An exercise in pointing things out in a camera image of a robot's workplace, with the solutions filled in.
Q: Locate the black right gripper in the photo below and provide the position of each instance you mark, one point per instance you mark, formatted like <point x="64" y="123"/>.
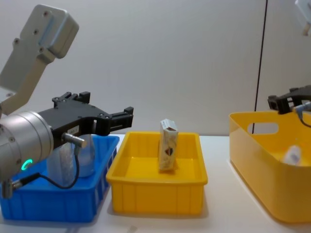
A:
<point x="302" y="91"/>

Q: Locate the blue plastic bin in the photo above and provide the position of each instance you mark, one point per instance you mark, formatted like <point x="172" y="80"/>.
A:
<point x="48" y="201"/>

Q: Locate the small white packet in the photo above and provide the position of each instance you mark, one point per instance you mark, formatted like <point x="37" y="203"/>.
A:
<point x="293" y="155"/>

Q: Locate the yellow plastic bin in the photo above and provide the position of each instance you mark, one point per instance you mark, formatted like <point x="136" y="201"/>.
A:
<point x="155" y="196"/>

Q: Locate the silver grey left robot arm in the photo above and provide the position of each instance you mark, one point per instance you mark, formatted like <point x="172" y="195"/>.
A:
<point x="24" y="138"/>

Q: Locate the clear crinkled plastic bottle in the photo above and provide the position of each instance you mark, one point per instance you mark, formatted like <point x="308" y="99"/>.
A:
<point x="60" y="165"/>

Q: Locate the cream drink carton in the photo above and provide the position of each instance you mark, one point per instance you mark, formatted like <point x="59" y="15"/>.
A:
<point x="168" y="150"/>

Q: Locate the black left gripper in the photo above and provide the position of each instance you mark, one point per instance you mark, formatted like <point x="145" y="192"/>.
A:
<point x="73" y="116"/>

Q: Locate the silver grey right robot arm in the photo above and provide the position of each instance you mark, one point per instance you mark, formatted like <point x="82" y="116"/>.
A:
<point x="305" y="14"/>

